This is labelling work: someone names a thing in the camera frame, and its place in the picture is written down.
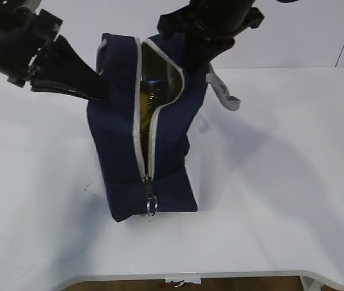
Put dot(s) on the navy blue lunch bag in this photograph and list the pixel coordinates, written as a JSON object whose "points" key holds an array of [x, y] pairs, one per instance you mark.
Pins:
{"points": [[152, 178]]}

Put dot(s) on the yellow banana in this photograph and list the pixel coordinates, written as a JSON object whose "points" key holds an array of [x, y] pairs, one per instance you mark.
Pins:
{"points": [[150, 97]]}

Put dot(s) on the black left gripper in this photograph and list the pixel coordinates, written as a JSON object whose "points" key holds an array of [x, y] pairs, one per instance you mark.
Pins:
{"points": [[57, 68]]}

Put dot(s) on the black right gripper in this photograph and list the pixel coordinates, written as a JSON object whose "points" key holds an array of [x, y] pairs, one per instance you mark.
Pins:
{"points": [[211, 27]]}

